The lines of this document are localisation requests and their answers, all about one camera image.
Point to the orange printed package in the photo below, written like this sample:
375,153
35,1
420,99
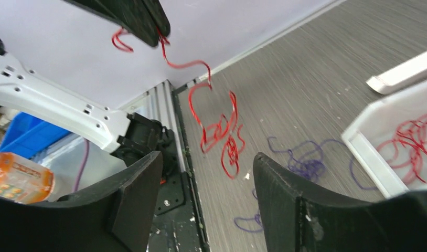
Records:
24,181

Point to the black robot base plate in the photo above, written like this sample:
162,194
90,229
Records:
179,224

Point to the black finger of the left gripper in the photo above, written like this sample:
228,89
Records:
140,18
158,16

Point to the white plastic bin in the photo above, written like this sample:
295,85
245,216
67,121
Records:
389,140

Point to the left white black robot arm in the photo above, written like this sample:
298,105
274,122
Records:
128,137

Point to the blue plastic crate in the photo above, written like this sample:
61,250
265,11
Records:
28,135

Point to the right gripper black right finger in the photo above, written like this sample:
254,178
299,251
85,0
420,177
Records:
299,215

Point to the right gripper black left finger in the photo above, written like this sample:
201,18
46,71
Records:
114,214

